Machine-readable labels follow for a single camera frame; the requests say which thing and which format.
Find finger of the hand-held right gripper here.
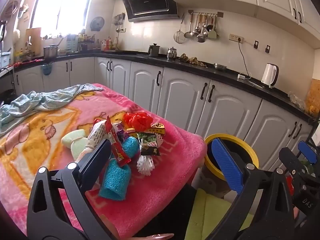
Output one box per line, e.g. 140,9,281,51
279,147,320,188
298,141,318,164

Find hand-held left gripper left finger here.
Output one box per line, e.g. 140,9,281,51
26,139,118,240

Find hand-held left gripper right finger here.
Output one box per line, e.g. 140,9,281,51
202,138,295,240

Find blue loofah sponge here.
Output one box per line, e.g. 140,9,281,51
110,136,140,164
98,159,132,201

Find yellow rimmed trash bin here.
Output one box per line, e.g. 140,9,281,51
202,134,259,198

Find red snack packet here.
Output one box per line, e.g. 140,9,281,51
104,116,132,167

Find white printed tube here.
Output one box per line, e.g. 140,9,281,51
86,119,110,150

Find purple orange snack packet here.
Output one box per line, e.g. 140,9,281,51
114,121,129,140

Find white foam net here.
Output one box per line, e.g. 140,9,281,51
136,134,163,176

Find green black snack packet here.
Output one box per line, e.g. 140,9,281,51
136,132,161,157

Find red plastic bag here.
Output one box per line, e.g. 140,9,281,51
122,112,153,132

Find person's left hand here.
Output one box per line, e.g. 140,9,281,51
140,233,175,240

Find lime green cloth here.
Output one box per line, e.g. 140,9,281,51
186,188,254,240

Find clear plastic bag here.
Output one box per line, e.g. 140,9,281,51
287,91,306,108

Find orange yellow board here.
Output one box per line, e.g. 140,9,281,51
305,80,320,117

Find pink printed blanket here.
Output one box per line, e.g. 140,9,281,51
0,84,208,240

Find yellow wrapper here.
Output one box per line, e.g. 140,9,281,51
126,122,167,137

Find white lower cabinets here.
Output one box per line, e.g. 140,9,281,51
14,56,316,172

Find white electric kettle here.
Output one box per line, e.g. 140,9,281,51
261,63,279,89

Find light blue cloth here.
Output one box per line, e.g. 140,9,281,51
0,84,104,130

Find black countertop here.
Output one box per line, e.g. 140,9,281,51
0,51,320,126

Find brown dried roots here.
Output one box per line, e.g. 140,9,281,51
179,53,207,68

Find red bottles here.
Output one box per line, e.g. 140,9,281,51
101,36,116,52

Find large steel stockpot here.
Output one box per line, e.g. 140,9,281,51
43,44,59,60

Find spice jar rack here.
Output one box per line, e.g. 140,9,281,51
77,33,96,52

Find red items on counter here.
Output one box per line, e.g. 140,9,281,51
14,58,44,67

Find steel teapot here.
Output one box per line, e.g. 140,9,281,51
167,47,178,61

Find row of hanging kitchen utensils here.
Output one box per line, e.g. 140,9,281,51
184,12,220,43

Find wooden cutting board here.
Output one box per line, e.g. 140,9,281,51
25,27,42,53

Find small round fan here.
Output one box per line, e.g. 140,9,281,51
90,17,105,31

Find window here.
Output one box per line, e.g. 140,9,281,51
30,0,97,39

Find black range hood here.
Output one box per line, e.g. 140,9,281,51
119,0,180,22

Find black power cable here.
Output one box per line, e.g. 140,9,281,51
238,39,252,78

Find wire strainer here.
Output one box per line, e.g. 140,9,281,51
174,14,186,43

